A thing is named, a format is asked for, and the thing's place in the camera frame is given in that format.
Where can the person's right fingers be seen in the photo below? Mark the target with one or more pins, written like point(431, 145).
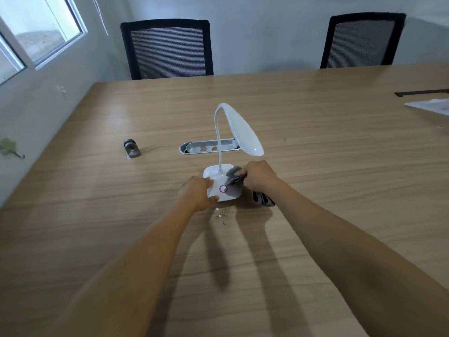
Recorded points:
point(242, 171)

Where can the person's right hand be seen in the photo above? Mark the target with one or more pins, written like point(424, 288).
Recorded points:
point(259, 176)

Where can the white framed window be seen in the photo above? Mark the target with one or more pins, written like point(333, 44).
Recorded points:
point(35, 31)

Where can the person's left hand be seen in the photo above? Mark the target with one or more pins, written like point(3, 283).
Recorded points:
point(195, 193)

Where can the grey cleaning cloth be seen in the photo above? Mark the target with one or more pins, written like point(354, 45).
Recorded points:
point(232, 176)

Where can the person's left forearm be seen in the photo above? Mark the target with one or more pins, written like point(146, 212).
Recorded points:
point(133, 273)

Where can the small debris crumbs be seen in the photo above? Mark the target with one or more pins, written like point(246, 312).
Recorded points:
point(221, 216)

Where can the black mesh office chair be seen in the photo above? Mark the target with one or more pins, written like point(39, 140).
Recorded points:
point(168, 49)
point(363, 40)

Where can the person's left thumb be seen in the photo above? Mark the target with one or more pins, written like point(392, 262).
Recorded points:
point(212, 198)

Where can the white desk lamp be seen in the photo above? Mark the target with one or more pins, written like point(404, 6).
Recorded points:
point(231, 150)

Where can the small black metal cylinder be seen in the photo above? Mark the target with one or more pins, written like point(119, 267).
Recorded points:
point(132, 148)

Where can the green leaf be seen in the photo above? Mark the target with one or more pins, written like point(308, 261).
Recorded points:
point(7, 147)

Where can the white paper sheet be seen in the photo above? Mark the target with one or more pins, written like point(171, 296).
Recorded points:
point(431, 105)

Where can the person's right forearm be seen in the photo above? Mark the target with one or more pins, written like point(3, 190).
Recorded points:
point(354, 256)

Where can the dark flat strip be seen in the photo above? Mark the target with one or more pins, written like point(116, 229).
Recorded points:
point(421, 92)

